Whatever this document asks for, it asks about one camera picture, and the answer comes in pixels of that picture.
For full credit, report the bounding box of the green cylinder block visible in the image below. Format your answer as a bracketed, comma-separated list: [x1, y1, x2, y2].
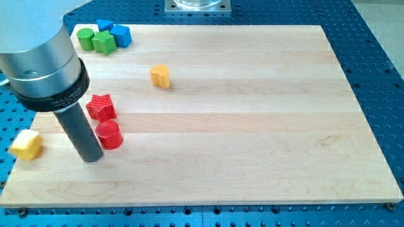
[76, 28, 94, 51]

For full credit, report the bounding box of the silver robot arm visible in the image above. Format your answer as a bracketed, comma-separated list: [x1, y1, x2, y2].
[1, 0, 103, 162]

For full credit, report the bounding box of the light wooden board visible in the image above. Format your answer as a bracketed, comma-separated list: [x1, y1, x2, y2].
[1, 25, 403, 207]

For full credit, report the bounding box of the blue perforated metal table plate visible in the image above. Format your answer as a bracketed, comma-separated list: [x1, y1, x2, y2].
[1, 0, 403, 226]

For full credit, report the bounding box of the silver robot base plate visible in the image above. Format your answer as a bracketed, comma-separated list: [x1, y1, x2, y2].
[164, 0, 232, 15]

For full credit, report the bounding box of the blue pentagon block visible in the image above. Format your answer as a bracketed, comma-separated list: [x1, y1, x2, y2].
[110, 25, 132, 48]

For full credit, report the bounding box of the green star block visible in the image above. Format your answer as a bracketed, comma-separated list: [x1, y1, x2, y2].
[92, 30, 117, 55]

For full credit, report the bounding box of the red star block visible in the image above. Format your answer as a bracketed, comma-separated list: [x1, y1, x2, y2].
[86, 94, 117, 122]

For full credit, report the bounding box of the yellow hexagon block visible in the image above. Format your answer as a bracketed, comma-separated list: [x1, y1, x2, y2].
[8, 129, 42, 161]

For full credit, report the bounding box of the orange heart block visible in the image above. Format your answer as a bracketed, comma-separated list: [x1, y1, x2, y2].
[150, 64, 170, 88]

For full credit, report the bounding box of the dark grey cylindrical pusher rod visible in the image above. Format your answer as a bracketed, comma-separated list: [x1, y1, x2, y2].
[54, 102, 103, 163]

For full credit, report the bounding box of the red cylinder block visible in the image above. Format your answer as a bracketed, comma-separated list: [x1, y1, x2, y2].
[95, 120, 123, 150]

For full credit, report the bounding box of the black ring tool flange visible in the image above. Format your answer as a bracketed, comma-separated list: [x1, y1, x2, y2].
[12, 58, 90, 112]

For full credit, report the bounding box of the blue triangle block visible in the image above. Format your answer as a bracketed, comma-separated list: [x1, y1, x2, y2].
[96, 19, 114, 32]

